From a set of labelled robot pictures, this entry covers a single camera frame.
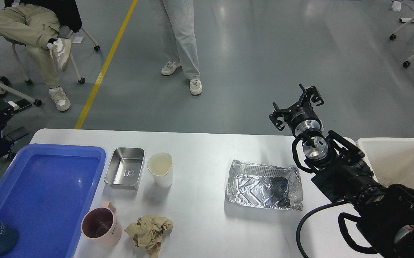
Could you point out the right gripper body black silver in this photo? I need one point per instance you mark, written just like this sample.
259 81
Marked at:
303 119

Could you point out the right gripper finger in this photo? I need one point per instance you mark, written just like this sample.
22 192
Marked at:
310 97
279 117

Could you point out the stainless steel rectangular container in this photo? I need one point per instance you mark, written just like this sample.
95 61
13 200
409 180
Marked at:
125 168

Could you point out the pink mug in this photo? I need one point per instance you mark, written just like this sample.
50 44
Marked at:
101 225

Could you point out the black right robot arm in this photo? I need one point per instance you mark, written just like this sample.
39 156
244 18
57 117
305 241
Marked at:
385 221

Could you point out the aluminium foil tray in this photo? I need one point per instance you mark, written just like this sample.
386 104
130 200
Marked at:
264 186

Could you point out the white plastic bin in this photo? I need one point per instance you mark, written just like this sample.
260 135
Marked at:
391 159

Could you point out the standing person grey jeans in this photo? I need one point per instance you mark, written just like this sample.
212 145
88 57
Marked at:
181 16

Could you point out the white paper cup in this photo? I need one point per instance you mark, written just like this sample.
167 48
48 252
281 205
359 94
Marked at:
160 165

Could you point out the crumpled brown paper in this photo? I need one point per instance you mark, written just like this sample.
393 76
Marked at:
147 233

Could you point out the blue plastic tray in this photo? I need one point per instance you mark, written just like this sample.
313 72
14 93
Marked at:
45 193

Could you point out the seated person khaki trousers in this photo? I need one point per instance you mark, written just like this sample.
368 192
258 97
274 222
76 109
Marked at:
36 24

